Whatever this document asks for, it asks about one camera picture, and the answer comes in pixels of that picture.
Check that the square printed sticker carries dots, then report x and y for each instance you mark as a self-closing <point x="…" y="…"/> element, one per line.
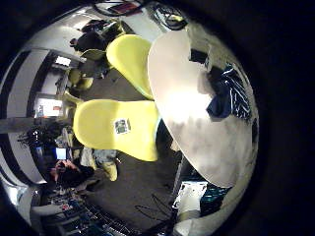
<point x="122" y="126"/>

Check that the person in dark clothes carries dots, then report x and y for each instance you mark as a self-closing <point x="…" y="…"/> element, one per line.
<point x="88" y="41"/>

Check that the cluttered equipment desk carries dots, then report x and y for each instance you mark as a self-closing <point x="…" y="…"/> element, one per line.
<point x="85" y="214"/>

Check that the computer with teal lights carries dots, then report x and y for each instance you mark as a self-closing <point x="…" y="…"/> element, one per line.
<point x="213" y="196"/>

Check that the plain yellow chair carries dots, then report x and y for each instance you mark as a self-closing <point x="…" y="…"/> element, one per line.
<point x="131" y="59"/>

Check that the blue white striped shirt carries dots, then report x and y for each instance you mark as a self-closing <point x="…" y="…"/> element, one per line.
<point x="220" y="105"/>

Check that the dark leafy plant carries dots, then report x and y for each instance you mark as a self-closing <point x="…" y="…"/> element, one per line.
<point x="36" y="136"/>

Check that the yellow chair with grey cloth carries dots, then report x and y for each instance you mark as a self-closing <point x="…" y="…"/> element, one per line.
<point x="110" y="168"/>

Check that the red wall poster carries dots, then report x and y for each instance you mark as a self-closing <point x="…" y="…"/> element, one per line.
<point x="124" y="8"/>

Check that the seated person with laptop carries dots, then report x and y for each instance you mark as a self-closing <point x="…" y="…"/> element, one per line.
<point x="72" y="175"/>

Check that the yellow chair with sticker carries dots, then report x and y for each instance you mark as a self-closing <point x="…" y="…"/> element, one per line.
<point x="98" y="124"/>

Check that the small olive yellow chair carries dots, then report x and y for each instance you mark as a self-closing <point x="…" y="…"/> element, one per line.
<point x="80" y="82"/>

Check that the small bright screen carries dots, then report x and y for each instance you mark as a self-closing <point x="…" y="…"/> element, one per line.
<point x="63" y="61"/>

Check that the large bright monitor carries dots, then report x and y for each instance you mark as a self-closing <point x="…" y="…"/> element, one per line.
<point x="49" y="106"/>

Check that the open laptop with bright screen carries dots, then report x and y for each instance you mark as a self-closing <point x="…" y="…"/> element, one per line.
<point x="61" y="153"/>

